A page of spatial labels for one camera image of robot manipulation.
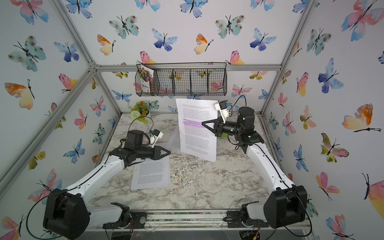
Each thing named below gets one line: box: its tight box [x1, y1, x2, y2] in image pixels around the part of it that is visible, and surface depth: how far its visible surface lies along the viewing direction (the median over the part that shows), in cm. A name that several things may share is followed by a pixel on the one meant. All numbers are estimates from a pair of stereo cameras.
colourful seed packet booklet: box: [139, 64, 155, 93], surface depth 91 cm
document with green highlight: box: [165, 122, 181, 153], surface depth 106 cm
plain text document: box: [131, 154, 170, 191], surface depth 90 cm
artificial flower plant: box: [127, 100, 151, 126], surface depth 103 cm
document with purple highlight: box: [175, 98, 218, 162], surface depth 73 cm
